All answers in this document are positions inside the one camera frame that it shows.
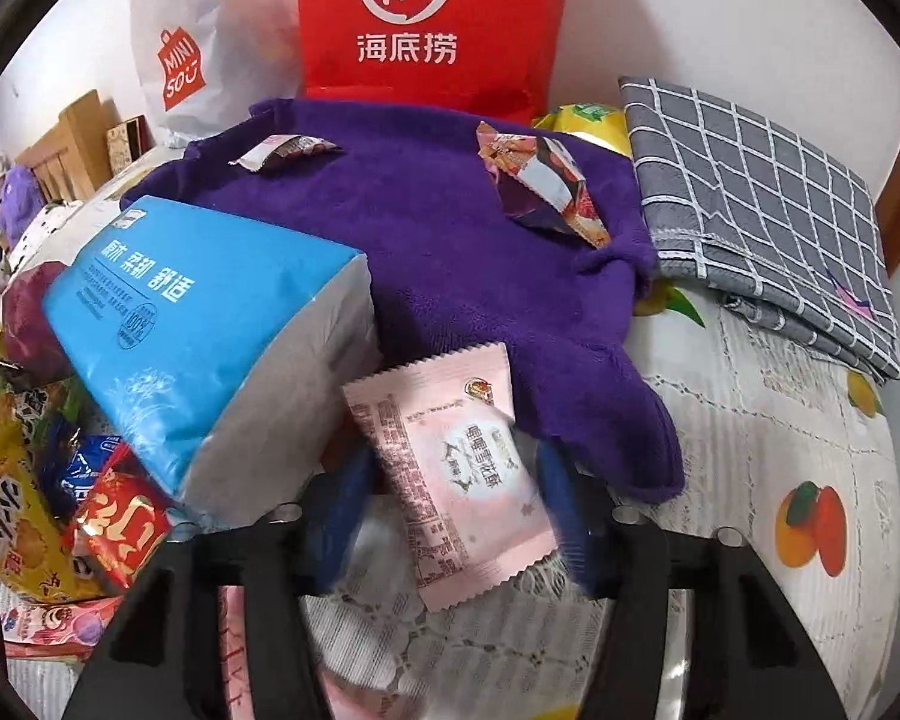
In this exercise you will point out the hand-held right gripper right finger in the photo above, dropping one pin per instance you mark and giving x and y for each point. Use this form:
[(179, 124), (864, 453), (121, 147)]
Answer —
[(566, 510)]

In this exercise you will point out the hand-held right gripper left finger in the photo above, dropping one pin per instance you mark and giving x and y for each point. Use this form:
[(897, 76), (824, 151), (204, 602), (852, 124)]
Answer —
[(345, 502)]

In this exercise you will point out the blue snack packet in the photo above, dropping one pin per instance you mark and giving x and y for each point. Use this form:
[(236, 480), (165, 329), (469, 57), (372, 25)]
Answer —
[(82, 476)]

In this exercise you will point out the red pink snack packet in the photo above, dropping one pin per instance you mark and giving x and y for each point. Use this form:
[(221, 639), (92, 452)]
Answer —
[(52, 622)]

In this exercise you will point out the pink printed packet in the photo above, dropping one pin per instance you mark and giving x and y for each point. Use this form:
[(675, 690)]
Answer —
[(234, 660)]

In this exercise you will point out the fruit print quilted cover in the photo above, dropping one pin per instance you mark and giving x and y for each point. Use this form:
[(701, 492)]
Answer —
[(757, 465)]

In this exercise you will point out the red gold snack packet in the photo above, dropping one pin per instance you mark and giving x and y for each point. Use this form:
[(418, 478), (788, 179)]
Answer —
[(124, 532)]

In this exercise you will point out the blue tissue pack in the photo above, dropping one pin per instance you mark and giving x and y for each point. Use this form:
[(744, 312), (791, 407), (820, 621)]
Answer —
[(195, 330)]

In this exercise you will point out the purple towel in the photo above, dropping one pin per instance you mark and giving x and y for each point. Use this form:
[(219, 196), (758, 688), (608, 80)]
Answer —
[(435, 262)]

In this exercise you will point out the red patterned snack packet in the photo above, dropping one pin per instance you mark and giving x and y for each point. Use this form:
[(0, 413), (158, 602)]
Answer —
[(547, 187)]

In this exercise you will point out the yellow snack packet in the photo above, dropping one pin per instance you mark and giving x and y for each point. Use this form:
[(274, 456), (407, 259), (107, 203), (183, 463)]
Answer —
[(15, 525)]

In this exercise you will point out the brown white candy wrapper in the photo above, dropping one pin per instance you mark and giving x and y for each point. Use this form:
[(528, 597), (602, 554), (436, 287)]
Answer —
[(285, 151)]

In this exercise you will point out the purple pink snack packet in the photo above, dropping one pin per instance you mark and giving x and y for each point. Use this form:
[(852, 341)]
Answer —
[(30, 322)]

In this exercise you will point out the grey checked cloth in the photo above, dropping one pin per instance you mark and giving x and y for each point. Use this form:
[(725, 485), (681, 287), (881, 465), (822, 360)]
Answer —
[(757, 187)]

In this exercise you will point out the yellow green snack bag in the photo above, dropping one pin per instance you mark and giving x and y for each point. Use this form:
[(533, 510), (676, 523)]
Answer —
[(592, 124)]

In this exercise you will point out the purple plush toy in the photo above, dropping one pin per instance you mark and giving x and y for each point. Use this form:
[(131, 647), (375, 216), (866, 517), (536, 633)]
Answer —
[(19, 199)]

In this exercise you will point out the wooden furniture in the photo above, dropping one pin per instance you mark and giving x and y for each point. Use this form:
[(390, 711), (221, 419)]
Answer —
[(67, 150)]

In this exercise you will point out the white plastic bag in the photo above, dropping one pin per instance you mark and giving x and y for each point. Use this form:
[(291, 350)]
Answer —
[(195, 15)]

